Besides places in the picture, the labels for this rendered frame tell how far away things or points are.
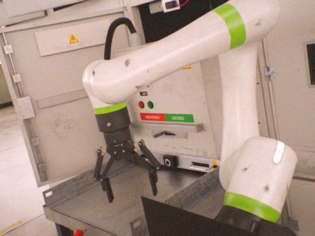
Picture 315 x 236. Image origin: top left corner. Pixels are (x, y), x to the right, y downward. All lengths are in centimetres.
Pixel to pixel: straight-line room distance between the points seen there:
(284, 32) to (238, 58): 32
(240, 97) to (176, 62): 26
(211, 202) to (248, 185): 53
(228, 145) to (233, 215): 27
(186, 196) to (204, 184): 10
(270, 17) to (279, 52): 41
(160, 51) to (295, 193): 90
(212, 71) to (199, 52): 51
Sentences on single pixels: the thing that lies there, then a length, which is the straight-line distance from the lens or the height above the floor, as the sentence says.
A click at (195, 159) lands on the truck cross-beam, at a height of 92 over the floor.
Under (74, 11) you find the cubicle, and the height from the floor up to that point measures 163.
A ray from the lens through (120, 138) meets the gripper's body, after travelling 109.
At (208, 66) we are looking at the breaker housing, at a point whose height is 128.
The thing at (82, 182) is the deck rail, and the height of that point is 88.
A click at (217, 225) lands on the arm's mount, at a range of 75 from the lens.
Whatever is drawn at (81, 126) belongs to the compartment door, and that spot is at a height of 106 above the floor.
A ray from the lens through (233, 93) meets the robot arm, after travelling 115.
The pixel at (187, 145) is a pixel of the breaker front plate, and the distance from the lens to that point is 162.
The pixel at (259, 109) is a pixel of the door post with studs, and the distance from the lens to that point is 160.
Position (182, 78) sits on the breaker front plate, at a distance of 153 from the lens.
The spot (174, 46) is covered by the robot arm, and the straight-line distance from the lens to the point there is 98.
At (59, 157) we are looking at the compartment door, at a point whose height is 94.
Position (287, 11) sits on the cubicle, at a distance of 145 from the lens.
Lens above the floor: 146
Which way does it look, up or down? 13 degrees down
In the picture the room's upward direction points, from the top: 12 degrees counter-clockwise
